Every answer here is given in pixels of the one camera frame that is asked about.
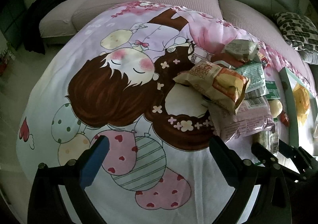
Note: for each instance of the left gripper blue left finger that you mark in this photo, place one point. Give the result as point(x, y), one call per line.
point(90, 161)

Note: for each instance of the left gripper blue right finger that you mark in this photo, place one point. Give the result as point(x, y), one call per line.
point(236, 171)

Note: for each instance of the pink snack packet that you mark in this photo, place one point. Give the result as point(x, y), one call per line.
point(252, 117)

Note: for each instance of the brown toast chip bag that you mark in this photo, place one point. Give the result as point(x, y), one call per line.
point(222, 86)

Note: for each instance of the red wrapped candy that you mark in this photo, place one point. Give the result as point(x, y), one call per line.
point(284, 119)

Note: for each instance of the green rimmed white tray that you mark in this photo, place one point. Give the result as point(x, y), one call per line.
point(303, 135)

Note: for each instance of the white round candy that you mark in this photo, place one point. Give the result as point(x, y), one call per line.
point(275, 107)

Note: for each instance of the orange cake snack packet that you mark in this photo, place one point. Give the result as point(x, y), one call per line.
point(302, 102)

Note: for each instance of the green white snack bag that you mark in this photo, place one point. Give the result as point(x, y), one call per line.
point(255, 73)

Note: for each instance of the pink cartoon print cloth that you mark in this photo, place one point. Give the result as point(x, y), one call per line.
point(115, 77)

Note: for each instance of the grey pillow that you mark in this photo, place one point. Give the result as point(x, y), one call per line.
point(309, 57)

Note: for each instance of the red orange snack bag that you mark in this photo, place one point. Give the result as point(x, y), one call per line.
point(225, 60)

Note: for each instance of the grey green wrapped snack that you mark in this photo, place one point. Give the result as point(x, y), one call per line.
point(242, 50)

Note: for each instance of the black white patterned pillow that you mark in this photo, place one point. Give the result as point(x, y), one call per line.
point(298, 31)

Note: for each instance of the pink sofa seat cover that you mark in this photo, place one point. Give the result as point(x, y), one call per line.
point(66, 19)

